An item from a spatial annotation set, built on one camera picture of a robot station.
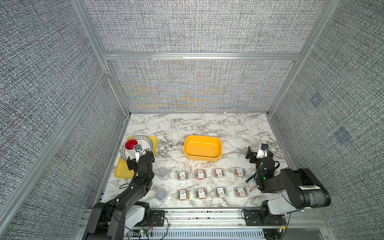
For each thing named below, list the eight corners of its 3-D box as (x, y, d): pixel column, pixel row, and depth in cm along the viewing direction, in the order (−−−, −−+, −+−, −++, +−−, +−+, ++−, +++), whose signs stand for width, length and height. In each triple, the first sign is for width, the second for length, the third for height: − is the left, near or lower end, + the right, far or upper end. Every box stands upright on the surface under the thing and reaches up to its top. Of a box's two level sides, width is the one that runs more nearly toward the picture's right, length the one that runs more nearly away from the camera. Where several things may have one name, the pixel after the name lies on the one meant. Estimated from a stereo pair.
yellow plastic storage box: (183, 162, 95) (182, 158, 91) (184, 139, 107) (183, 134, 102) (222, 162, 95) (224, 158, 91) (219, 139, 107) (220, 134, 102)
